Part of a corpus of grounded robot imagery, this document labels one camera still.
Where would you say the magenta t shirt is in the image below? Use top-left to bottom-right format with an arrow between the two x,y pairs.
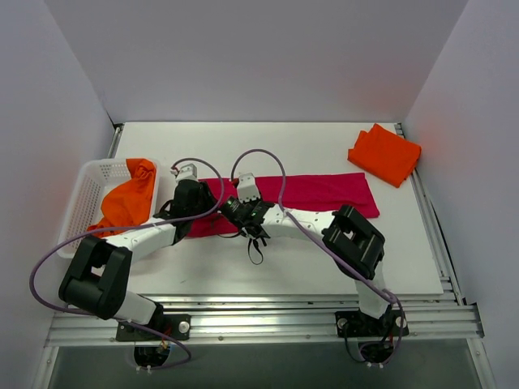
187,173 -> 380,238

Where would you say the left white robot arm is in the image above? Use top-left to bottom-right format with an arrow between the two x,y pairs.
58,179 -> 217,340

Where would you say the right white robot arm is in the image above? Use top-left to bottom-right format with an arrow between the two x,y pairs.
220,197 -> 396,335

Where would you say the crumpled orange t shirt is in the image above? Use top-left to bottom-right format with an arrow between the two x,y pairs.
87,159 -> 157,231

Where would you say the white plastic basket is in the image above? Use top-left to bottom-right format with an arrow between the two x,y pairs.
58,159 -> 161,242

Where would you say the folded orange t shirt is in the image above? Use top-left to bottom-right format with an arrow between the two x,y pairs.
347,123 -> 422,188

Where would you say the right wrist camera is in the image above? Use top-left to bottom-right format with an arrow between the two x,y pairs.
233,173 -> 262,203

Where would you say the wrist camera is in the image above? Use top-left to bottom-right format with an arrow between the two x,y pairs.
171,164 -> 198,182
233,173 -> 262,203

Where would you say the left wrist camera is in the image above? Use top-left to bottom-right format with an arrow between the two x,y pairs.
171,164 -> 198,182

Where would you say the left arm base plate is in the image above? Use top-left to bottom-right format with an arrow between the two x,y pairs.
115,314 -> 191,342

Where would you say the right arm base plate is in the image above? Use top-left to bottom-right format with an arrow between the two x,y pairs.
334,310 -> 410,338

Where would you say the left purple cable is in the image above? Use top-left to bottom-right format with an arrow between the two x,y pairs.
30,157 -> 226,370

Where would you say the purple cable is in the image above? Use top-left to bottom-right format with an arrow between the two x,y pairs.
229,148 -> 405,365
30,157 -> 226,370

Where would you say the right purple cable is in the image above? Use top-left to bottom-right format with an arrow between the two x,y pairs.
229,148 -> 405,365

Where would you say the aluminium rail frame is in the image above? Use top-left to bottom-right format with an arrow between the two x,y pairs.
32,123 -> 498,389

